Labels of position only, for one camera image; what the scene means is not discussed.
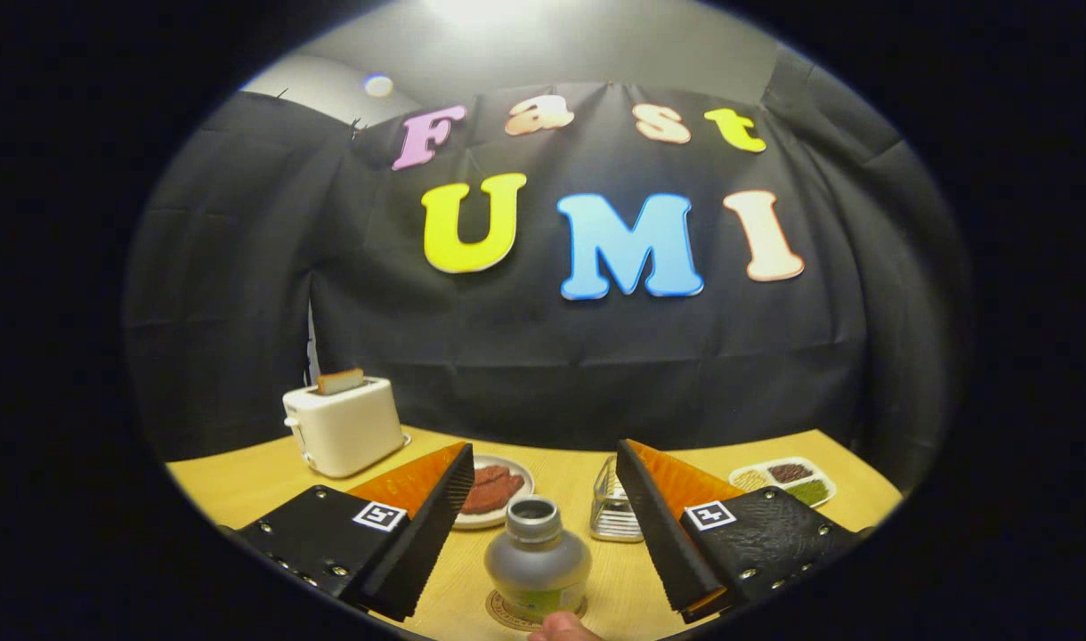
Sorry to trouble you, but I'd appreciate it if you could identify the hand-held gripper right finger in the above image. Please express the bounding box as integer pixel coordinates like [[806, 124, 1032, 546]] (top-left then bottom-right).
[[616, 438, 866, 624]]

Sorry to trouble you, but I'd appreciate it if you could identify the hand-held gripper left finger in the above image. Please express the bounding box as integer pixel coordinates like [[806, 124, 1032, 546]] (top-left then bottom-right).
[[236, 441, 478, 624]]

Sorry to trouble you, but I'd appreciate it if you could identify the round cork coaster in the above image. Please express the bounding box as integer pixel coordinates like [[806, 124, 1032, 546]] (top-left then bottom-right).
[[485, 589, 588, 633]]

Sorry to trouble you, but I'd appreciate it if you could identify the silver juice bottle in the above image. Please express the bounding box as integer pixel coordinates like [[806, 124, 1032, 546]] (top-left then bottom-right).
[[483, 495, 593, 621]]

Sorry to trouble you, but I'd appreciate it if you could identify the round white plate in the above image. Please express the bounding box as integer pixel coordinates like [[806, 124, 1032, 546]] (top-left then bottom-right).
[[451, 454, 536, 531]]

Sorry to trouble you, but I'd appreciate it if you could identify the wooden table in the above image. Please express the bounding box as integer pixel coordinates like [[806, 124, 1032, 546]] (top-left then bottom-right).
[[165, 426, 904, 641]]

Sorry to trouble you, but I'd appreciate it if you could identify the white divided dish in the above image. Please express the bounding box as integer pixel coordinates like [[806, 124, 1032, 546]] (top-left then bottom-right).
[[728, 456, 838, 509]]

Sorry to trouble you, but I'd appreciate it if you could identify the white toaster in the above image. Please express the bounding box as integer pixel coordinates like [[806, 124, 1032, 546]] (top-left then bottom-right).
[[282, 376, 410, 480]]

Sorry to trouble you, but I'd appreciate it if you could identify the toast slice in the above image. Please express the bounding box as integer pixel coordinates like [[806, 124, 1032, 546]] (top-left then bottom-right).
[[316, 368, 366, 396]]

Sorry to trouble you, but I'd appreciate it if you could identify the metal wire basket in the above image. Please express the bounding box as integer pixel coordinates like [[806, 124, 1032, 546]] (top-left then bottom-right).
[[589, 454, 644, 544]]

